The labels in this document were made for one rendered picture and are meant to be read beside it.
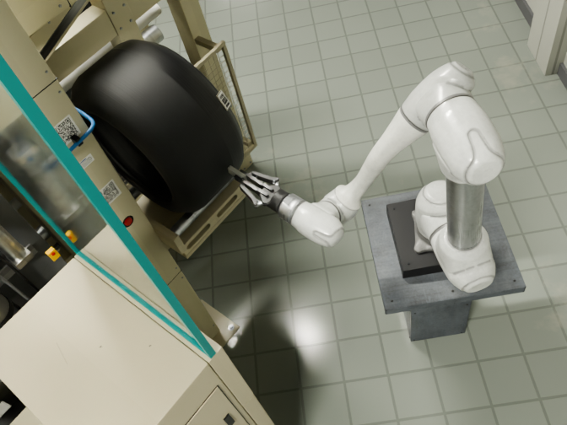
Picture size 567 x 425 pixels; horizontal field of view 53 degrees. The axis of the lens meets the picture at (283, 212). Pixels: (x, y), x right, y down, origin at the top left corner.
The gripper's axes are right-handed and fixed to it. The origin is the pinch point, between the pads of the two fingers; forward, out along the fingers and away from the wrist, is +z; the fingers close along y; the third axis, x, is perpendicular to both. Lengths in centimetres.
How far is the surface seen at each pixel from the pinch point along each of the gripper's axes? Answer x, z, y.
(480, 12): 116, 13, -248
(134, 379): -19, -29, 69
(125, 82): -32.0, 31.7, 8.2
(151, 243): 26.9, 20.8, 30.4
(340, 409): 105, -61, 23
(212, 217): 28.3, 10.5, 8.3
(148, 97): -30.3, 23.1, 7.7
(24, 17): -49, 58, 16
